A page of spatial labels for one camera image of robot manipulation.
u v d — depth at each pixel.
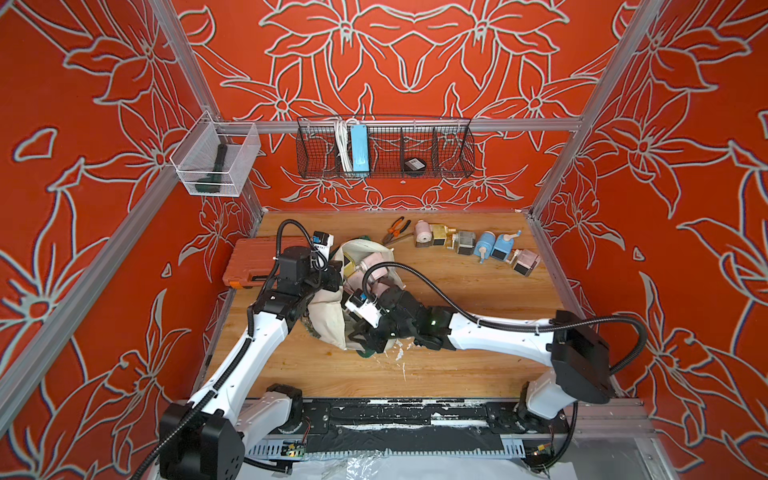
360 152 0.90
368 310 0.66
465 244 1.04
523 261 0.98
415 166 0.95
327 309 0.74
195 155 0.80
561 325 0.44
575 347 0.47
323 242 0.67
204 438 0.38
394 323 0.63
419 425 0.73
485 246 1.00
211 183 0.79
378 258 0.92
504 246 1.01
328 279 0.69
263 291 0.61
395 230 1.14
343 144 0.90
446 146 1.00
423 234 1.04
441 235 1.06
